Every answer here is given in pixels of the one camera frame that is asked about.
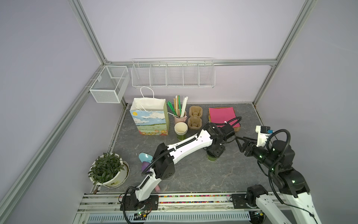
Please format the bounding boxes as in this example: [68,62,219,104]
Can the teal toy shovel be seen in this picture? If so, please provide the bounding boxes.
[139,153,153,163]

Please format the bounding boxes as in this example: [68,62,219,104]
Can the cardboard cup carrier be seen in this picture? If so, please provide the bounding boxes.
[187,105,203,130]

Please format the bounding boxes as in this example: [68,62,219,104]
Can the green stirrer sticks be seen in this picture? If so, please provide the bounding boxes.
[167,101,178,117]

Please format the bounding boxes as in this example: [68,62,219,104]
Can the small white wire basket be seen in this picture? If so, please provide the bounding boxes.
[90,65,130,104]

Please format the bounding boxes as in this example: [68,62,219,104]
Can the pink utensil holder cup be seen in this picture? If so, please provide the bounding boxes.
[174,112,187,124]

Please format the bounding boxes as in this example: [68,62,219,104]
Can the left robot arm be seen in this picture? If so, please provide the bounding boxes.
[120,117,242,211]

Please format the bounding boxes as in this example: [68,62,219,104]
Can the painted paper gift bag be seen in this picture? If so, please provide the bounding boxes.
[130,95,169,136]

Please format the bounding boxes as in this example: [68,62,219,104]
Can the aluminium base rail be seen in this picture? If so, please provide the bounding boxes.
[75,191,314,215]

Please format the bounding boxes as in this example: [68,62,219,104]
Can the green paper cup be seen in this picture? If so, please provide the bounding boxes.
[207,155,217,161]

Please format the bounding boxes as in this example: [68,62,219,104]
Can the stack of green paper cups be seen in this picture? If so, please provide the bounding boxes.
[174,122,188,141]

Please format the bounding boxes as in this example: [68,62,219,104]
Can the wide white wire basket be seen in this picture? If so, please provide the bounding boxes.
[131,59,216,88]

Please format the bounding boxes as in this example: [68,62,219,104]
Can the potted green plant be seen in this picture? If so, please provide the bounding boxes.
[88,153,130,188]

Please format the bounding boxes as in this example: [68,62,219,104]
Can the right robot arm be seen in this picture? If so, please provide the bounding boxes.
[235,126,321,224]

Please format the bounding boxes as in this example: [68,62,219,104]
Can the white wrapped straws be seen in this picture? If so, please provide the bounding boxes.
[180,97,188,118]

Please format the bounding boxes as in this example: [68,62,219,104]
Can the pink napkin stack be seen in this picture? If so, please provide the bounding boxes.
[209,107,237,125]

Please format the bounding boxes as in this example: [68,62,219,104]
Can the purple pink toy shovel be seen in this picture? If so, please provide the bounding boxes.
[141,161,161,193]

